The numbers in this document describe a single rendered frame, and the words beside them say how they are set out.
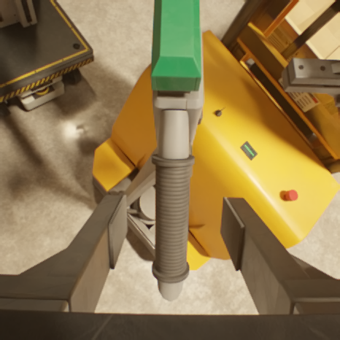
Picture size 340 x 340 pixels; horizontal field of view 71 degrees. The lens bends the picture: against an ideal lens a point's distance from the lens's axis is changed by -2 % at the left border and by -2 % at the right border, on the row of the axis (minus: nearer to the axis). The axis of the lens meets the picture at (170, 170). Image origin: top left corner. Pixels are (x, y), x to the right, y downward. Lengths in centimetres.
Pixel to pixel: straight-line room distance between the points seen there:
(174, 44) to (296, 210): 81
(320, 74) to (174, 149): 18
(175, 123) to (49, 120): 156
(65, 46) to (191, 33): 144
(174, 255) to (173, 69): 17
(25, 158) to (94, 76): 73
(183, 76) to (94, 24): 201
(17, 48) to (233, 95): 118
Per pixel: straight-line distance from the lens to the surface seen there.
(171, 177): 22
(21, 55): 160
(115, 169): 125
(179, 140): 21
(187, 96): 22
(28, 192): 162
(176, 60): 19
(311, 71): 32
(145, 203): 115
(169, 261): 26
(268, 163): 91
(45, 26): 171
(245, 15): 98
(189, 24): 21
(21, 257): 161
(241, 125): 89
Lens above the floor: 156
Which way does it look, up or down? 68 degrees down
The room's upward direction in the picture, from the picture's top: 50 degrees clockwise
